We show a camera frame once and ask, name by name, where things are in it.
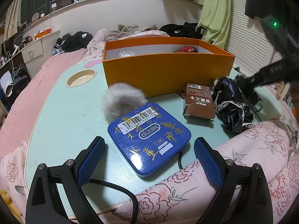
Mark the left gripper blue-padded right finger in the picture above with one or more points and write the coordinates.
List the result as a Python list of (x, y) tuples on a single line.
[(254, 204)]

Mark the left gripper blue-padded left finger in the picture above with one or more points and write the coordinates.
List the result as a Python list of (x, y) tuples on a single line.
[(44, 204)]

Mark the black satin lace cloth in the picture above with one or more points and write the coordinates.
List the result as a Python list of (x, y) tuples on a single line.
[(230, 106)]

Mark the brown card pack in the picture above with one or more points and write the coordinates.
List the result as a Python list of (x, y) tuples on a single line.
[(198, 102)]

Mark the blue durex tin box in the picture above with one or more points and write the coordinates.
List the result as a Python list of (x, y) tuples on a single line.
[(148, 137)]

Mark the grey furry pompom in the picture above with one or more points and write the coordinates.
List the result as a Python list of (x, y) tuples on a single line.
[(120, 99)]

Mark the red shiny object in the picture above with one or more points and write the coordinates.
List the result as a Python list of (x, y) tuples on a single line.
[(188, 49)]

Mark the pink floral quilt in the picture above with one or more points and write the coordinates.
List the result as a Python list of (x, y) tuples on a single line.
[(184, 196)]

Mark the green hanging garment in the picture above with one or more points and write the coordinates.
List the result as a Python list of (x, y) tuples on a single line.
[(216, 20)]

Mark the black clothes pile right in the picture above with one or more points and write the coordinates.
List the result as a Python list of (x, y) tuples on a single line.
[(188, 30)]

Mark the black clothes pile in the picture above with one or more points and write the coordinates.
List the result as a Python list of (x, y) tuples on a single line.
[(188, 30), (70, 43)]

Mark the orange cardboard box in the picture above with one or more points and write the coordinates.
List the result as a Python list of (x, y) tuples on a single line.
[(157, 68)]

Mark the white drawer cabinet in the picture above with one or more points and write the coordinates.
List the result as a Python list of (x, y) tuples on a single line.
[(36, 53)]

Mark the crumpled pink blanket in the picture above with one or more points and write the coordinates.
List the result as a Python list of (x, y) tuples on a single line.
[(96, 45)]

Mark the black clothes pile left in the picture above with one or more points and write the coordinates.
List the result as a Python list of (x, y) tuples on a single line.
[(70, 43)]

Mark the clear plastic bag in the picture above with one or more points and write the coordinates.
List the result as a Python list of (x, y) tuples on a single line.
[(124, 54)]

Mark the orange tissue box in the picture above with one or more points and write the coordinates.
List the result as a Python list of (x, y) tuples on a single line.
[(42, 33)]

